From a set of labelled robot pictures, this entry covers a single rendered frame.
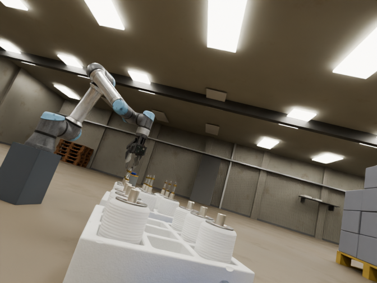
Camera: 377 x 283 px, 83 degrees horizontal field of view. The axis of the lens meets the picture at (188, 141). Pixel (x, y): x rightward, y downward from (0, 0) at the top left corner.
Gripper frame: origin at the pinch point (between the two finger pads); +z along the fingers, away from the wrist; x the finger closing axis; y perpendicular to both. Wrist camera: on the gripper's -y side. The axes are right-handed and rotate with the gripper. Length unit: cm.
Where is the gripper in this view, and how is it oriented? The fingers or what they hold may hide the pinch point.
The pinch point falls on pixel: (129, 167)
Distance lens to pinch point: 132.2
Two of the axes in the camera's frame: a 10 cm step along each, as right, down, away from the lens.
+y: 5.9, -0.2, -8.1
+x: 7.6, 3.6, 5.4
